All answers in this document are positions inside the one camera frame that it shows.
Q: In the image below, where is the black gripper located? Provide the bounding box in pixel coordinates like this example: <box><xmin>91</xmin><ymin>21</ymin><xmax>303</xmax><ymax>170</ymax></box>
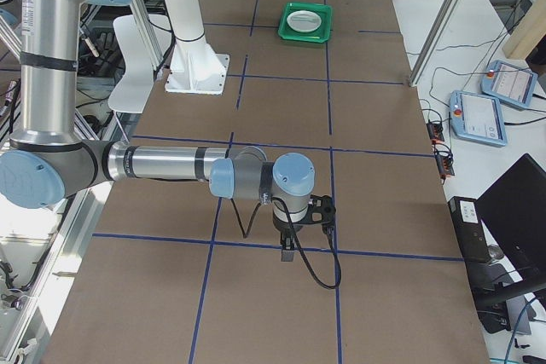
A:
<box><xmin>273</xmin><ymin>215</ymin><xmax>305</xmax><ymax>262</ymax></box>

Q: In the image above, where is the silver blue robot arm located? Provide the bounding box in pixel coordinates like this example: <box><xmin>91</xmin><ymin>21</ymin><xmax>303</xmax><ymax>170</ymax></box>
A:
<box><xmin>1</xmin><ymin>0</ymin><xmax>315</xmax><ymax>261</ymax></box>

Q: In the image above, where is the lower black orange electronics board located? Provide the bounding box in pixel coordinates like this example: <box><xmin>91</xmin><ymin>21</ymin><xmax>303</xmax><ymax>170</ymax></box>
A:
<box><xmin>434</xmin><ymin>149</ymin><xmax>455</xmax><ymax>180</ymax></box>

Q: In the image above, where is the black orange electronics board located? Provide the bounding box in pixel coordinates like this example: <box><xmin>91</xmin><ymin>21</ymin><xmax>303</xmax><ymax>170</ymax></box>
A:
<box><xmin>434</xmin><ymin>149</ymin><xmax>455</xmax><ymax>180</ymax></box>
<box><xmin>426</xmin><ymin>121</ymin><xmax>444</xmax><ymax>143</ymax></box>

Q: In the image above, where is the black computer box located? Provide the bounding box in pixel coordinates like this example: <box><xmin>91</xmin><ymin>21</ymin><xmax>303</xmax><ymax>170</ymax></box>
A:
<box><xmin>448</xmin><ymin>196</ymin><xmax>497</xmax><ymax>265</ymax></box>

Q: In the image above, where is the upper black orange electronics board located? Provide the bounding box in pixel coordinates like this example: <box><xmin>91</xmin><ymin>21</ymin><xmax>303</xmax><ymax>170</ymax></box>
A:
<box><xmin>426</xmin><ymin>121</ymin><xmax>444</xmax><ymax>143</ymax></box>

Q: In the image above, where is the green plastic tray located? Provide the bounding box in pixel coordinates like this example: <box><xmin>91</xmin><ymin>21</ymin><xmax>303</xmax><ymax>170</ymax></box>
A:
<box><xmin>277</xmin><ymin>2</ymin><xmax>333</xmax><ymax>43</ymax></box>

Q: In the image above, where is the white round plate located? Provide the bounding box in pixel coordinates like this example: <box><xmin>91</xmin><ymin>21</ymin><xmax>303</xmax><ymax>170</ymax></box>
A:
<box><xmin>287</xmin><ymin>10</ymin><xmax>322</xmax><ymax>33</ymax></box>

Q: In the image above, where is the near blue teach pendant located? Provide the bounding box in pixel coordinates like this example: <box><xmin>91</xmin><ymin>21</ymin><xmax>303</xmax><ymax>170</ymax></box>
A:
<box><xmin>449</xmin><ymin>90</ymin><xmax>508</xmax><ymax>147</ymax></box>

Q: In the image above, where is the blue teach pendant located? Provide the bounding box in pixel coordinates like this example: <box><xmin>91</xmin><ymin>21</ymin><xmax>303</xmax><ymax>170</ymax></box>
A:
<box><xmin>481</xmin><ymin>60</ymin><xmax>537</xmax><ymax>110</ymax></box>
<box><xmin>449</xmin><ymin>90</ymin><xmax>508</xmax><ymax>147</ymax></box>

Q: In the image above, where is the black laptop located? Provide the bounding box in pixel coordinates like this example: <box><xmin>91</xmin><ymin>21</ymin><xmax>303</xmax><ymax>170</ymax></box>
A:
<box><xmin>477</xmin><ymin>153</ymin><xmax>545</xmax><ymax>278</ymax></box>

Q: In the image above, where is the far blue teach pendant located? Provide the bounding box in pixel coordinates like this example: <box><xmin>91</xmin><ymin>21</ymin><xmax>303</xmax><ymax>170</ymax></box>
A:
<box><xmin>481</xmin><ymin>60</ymin><xmax>537</xmax><ymax>110</ymax></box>

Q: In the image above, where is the wooden beam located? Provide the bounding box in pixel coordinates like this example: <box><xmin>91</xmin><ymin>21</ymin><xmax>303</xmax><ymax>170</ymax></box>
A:
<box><xmin>502</xmin><ymin>0</ymin><xmax>546</xmax><ymax>60</ymax></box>

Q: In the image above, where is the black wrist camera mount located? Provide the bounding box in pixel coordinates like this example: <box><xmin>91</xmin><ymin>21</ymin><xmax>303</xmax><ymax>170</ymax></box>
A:
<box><xmin>306</xmin><ymin>194</ymin><xmax>336</xmax><ymax>236</ymax></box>

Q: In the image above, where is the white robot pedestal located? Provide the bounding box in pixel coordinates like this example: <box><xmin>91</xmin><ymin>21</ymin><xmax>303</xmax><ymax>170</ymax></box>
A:
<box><xmin>165</xmin><ymin>0</ymin><xmax>229</xmax><ymax>95</ymax></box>

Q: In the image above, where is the aluminium frame post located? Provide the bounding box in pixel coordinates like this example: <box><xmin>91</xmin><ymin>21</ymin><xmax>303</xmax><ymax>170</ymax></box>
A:
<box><xmin>409</xmin><ymin>0</ymin><xmax>461</xmax><ymax>87</ymax></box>

